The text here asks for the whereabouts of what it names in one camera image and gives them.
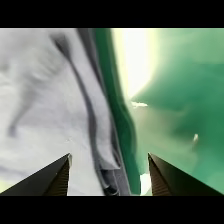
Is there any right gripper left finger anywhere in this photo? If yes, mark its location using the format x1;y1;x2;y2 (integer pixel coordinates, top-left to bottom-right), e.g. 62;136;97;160
0;153;73;197

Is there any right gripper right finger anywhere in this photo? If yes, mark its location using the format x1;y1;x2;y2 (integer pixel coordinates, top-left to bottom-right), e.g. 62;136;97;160
147;152;224;197

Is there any grey-blue shirt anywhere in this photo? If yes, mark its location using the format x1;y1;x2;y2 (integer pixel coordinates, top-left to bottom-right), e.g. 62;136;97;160
0;28;133;197

